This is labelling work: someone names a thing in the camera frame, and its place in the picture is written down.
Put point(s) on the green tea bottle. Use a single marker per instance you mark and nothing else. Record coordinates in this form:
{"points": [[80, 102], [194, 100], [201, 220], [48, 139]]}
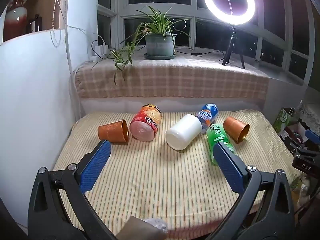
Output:
{"points": [[218, 138]]}

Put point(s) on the crumpled clear plastic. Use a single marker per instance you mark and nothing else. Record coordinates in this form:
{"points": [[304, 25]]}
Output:
{"points": [[157, 223]]}

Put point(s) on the dark bottle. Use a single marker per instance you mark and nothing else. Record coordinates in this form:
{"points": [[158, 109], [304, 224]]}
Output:
{"points": [[35, 23]]}

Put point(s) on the white power strip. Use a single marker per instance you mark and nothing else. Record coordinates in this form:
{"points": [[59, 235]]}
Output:
{"points": [[94, 58]]}

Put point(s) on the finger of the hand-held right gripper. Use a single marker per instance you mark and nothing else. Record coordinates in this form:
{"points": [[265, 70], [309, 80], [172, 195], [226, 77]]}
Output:
{"points": [[313, 136], [301, 150]]}

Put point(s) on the patterned pale cloth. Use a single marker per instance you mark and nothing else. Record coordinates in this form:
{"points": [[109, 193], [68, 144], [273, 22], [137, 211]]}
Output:
{"points": [[310, 113]]}

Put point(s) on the red snack can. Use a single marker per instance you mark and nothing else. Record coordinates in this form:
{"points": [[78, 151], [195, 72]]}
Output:
{"points": [[146, 125]]}

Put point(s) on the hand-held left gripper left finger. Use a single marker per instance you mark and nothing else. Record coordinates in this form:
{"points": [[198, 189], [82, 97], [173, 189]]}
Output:
{"points": [[96, 166]]}

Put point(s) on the white charger plug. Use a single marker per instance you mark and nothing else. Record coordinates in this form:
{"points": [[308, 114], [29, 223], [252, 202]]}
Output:
{"points": [[102, 48]]}

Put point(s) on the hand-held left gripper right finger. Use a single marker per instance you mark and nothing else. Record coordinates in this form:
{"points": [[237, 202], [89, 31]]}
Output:
{"points": [[228, 166]]}

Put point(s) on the window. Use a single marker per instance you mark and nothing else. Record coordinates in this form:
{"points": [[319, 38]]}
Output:
{"points": [[195, 22]]}

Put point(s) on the blue label drink bottle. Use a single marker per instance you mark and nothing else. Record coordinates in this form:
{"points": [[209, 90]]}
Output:
{"points": [[208, 116]]}

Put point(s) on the white cup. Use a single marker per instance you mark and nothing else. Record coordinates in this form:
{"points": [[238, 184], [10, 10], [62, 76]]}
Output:
{"points": [[183, 135]]}

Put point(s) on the red and white vase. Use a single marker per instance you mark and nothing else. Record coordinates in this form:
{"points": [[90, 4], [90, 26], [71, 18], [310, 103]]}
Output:
{"points": [[17, 15]]}

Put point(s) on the striped yellow tablecloth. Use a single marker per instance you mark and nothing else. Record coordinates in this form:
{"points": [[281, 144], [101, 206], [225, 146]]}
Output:
{"points": [[155, 182]]}

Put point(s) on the green carton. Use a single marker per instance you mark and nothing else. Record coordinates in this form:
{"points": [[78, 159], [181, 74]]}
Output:
{"points": [[283, 120]]}

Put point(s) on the grey flower pot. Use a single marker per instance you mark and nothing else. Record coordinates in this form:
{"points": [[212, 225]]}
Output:
{"points": [[160, 43]]}

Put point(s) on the plaid cloth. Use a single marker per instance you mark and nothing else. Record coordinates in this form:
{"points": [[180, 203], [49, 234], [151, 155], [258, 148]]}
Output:
{"points": [[180, 85]]}

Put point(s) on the spider plant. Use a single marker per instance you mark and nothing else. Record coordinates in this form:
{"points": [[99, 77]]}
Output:
{"points": [[155, 21]]}

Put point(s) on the copper cup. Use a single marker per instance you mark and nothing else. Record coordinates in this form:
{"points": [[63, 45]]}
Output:
{"points": [[112, 131], [235, 129]]}

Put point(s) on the green pot saucer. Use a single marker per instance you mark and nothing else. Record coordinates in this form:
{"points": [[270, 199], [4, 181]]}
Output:
{"points": [[160, 56]]}

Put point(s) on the black tripod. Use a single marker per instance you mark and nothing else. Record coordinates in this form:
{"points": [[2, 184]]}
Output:
{"points": [[232, 47]]}

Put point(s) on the brown cardboard piece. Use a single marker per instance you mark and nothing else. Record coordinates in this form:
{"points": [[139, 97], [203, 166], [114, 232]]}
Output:
{"points": [[136, 230]]}

